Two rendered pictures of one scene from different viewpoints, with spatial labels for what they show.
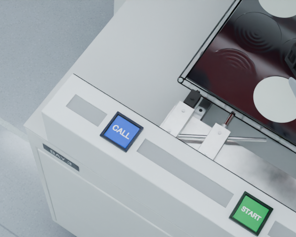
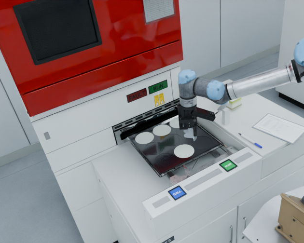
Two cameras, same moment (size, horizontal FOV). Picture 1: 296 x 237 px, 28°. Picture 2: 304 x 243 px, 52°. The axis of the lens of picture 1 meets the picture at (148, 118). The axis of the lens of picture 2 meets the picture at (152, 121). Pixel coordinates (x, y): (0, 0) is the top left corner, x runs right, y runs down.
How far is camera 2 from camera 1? 72 cm
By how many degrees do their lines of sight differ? 41
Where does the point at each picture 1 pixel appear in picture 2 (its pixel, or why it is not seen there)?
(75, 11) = not seen: outside the picture
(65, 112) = (158, 209)
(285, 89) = (181, 148)
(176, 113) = (174, 180)
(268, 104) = (184, 154)
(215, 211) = (223, 174)
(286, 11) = (150, 138)
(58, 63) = not seen: outside the picture
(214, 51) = (154, 162)
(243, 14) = (144, 149)
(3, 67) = not seen: outside the picture
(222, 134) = (190, 169)
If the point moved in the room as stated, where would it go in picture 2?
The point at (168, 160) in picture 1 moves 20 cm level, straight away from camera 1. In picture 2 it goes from (196, 182) to (160, 163)
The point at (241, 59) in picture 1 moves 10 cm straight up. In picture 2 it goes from (162, 155) to (159, 140)
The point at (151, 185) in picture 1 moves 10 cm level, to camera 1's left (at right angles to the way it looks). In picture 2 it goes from (203, 192) to (190, 209)
